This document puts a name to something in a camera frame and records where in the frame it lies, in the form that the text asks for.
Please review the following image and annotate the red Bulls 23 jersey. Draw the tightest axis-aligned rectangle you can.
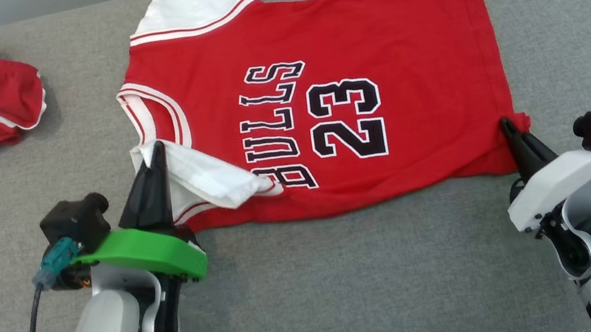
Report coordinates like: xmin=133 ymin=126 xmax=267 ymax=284
xmin=99 ymin=0 xmax=542 ymax=252

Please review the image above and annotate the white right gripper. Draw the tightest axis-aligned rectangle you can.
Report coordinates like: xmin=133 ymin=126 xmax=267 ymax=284
xmin=492 ymin=102 xmax=591 ymax=238

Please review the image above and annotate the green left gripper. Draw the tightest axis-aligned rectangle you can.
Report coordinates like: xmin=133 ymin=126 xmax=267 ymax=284
xmin=54 ymin=135 xmax=221 ymax=332

